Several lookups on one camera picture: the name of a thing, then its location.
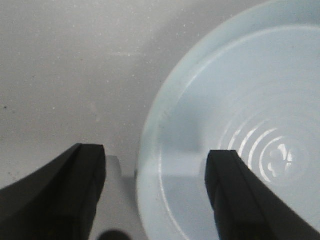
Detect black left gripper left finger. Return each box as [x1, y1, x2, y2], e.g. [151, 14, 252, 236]
[0, 143, 107, 240]

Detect light blue plate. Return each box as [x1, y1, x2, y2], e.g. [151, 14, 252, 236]
[136, 0, 320, 240]

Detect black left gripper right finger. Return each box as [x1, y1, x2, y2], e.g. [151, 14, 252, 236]
[205, 150, 320, 240]

